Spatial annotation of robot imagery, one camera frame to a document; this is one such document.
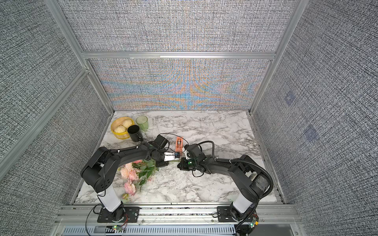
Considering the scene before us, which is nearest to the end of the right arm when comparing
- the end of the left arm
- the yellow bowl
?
the end of the left arm

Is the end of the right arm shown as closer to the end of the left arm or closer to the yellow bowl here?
the end of the left arm

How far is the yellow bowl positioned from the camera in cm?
102
